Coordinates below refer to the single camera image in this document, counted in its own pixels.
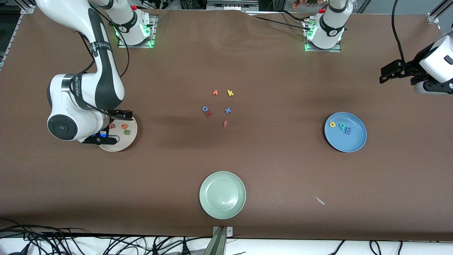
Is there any beige round plate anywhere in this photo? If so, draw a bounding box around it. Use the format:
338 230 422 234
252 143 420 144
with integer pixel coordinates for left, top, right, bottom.
97 115 138 152

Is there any blue round plate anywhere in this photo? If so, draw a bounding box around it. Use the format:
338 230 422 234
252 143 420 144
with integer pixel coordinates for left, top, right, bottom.
324 112 367 153

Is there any brown table cover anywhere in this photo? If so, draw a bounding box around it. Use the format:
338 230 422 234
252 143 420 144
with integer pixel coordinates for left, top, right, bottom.
0 6 453 242

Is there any orange dried plant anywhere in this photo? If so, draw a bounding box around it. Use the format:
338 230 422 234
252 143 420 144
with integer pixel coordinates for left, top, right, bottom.
292 0 319 9

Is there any green round plate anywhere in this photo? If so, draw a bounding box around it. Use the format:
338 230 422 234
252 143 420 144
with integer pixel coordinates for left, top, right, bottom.
199 171 246 220

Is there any long black left arm cable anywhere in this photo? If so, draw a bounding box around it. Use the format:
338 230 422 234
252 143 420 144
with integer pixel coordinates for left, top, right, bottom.
391 0 406 64

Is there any long black arm cable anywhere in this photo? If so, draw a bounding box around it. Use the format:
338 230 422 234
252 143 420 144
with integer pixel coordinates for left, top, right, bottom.
73 25 130 78
391 0 406 64

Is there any aluminium frame profile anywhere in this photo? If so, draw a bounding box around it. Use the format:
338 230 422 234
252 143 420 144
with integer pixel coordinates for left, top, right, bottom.
0 0 36 69
426 0 453 24

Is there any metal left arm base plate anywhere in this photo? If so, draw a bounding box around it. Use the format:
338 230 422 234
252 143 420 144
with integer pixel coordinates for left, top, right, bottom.
304 19 342 53

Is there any long black right arm cable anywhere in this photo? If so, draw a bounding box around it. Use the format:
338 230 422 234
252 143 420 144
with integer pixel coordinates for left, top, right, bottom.
73 25 130 78

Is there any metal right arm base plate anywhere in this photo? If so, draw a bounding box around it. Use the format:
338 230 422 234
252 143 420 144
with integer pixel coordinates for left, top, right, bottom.
118 14 157 48

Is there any black cable to arm base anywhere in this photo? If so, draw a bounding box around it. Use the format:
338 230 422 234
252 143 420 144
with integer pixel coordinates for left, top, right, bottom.
253 15 308 29
280 10 312 22

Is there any tangled black cable bundle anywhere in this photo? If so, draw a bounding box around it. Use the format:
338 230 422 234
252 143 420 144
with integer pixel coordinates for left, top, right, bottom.
0 219 213 255

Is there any grey metal rail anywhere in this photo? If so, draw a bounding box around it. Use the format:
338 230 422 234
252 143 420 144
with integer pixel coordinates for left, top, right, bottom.
206 0 259 11

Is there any metal table edge bracket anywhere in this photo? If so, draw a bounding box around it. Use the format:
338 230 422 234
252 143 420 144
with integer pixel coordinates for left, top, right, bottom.
212 226 233 255

